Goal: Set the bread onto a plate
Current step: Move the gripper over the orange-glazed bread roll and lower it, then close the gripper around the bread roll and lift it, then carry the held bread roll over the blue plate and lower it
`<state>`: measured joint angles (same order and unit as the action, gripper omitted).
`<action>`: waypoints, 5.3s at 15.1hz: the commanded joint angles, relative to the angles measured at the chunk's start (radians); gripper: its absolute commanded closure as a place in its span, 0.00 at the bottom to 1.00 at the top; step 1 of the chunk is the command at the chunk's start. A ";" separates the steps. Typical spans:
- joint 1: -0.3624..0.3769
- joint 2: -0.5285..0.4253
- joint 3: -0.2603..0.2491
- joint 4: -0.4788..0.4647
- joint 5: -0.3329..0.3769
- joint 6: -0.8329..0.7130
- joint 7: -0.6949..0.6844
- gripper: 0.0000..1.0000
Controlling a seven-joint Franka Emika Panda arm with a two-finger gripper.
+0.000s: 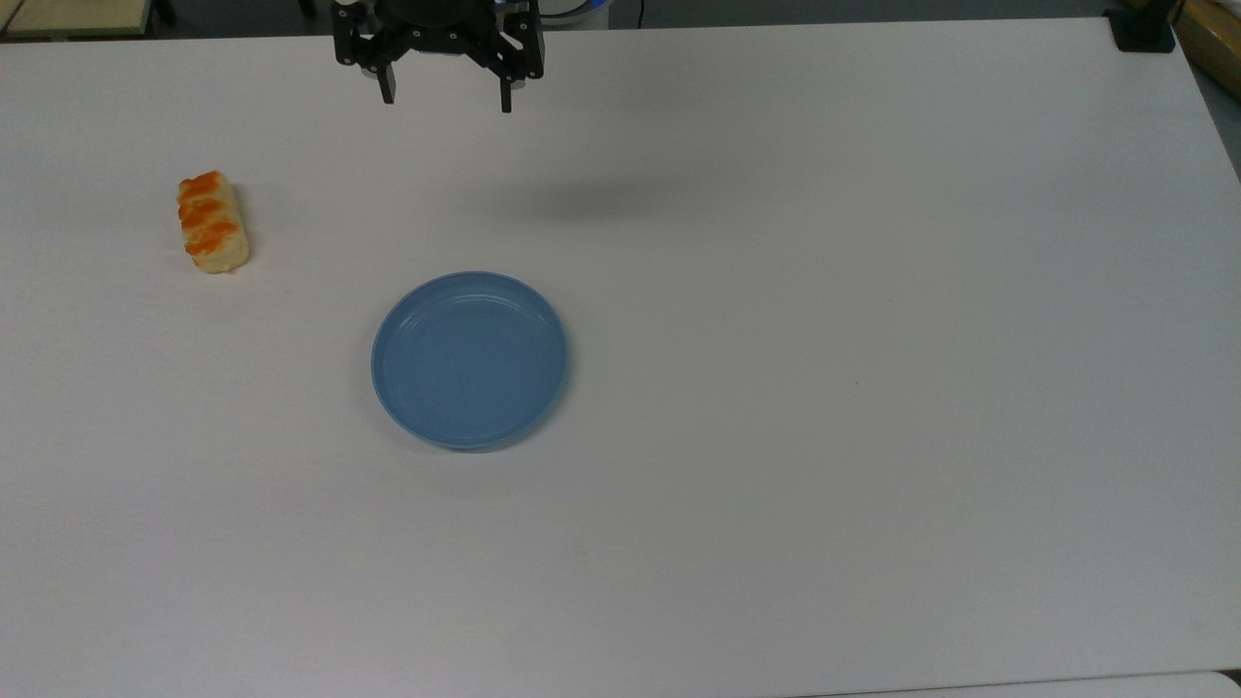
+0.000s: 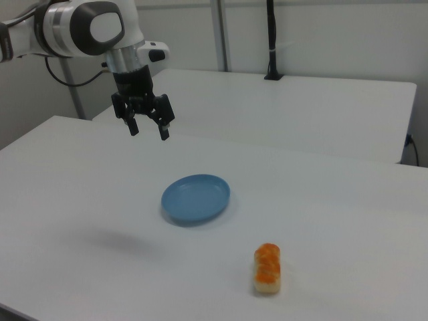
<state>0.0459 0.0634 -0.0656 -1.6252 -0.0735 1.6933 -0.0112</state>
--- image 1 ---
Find bread roll with orange stripes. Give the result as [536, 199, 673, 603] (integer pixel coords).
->
[175, 171, 251, 275]

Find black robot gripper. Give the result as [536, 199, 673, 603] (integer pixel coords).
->
[333, 0, 546, 114]

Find blue round plate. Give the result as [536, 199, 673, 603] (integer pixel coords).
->
[370, 270, 571, 452]

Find wooden board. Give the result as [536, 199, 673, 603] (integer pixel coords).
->
[1173, 0, 1241, 100]

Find beige side table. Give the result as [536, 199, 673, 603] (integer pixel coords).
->
[0, 0, 162, 40]

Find black pole with clamp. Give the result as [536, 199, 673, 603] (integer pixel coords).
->
[1105, 0, 1178, 54]

